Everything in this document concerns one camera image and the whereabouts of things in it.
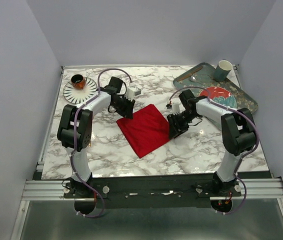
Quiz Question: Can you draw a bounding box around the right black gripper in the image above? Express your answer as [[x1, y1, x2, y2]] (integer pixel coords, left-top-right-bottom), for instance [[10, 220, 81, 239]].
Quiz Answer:
[[166, 110, 198, 140]]

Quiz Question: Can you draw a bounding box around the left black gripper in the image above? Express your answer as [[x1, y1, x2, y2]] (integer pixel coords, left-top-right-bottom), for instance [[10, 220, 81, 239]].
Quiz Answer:
[[111, 94, 135, 120]]

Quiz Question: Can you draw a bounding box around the red cloth napkin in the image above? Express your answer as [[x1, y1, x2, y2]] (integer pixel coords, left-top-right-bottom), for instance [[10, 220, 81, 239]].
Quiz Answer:
[[116, 104, 170, 158]]

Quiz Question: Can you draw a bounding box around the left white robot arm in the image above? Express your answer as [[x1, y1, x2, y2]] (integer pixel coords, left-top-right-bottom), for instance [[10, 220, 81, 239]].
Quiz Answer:
[[57, 77, 136, 198]]

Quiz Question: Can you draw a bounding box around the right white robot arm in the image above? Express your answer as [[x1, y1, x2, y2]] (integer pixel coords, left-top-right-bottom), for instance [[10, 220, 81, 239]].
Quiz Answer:
[[166, 86, 260, 196]]

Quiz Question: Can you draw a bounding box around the silver spoon on tray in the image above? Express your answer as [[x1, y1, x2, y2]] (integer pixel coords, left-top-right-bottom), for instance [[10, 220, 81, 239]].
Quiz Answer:
[[186, 75, 197, 83]]

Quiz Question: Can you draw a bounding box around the red blue patterned plate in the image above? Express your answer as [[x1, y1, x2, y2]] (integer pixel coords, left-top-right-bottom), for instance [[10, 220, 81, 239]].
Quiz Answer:
[[206, 86, 237, 109]]

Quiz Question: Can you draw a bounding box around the green floral tray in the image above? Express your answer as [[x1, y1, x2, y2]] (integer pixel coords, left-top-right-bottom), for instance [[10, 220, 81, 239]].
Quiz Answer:
[[173, 62, 258, 114]]

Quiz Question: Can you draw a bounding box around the striped white saucer plate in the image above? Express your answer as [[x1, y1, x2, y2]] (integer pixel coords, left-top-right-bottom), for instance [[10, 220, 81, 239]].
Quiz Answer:
[[62, 77, 98, 105]]

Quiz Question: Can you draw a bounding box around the brown black teacup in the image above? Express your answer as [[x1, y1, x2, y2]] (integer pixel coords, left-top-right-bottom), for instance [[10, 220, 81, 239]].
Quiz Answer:
[[70, 74, 86, 90]]

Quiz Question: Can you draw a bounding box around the dark green white cup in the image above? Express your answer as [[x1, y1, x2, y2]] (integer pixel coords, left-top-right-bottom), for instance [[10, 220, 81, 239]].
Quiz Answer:
[[213, 59, 233, 82]]

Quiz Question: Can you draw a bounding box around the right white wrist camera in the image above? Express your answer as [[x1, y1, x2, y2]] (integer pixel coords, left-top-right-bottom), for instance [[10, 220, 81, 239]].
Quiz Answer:
[[166, 101, 181, 115]]

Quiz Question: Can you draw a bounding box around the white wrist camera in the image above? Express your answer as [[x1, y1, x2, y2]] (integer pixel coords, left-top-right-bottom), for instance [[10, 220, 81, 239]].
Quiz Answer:
[[166, 101, 181, 115], [124, 87, 141, 101]]

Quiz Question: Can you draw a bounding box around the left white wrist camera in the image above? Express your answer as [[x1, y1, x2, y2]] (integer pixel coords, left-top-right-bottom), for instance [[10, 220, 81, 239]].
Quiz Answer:
[[124, 87, 141, 101]]

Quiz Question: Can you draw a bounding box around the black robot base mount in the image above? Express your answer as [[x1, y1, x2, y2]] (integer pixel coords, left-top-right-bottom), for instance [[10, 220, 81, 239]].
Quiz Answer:
[[62, 173, 242, 216]]

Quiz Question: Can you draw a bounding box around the aluminium rail frame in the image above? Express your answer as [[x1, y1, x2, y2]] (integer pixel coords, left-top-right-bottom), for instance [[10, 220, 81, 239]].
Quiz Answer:
[[9, 159, 283, 240]]

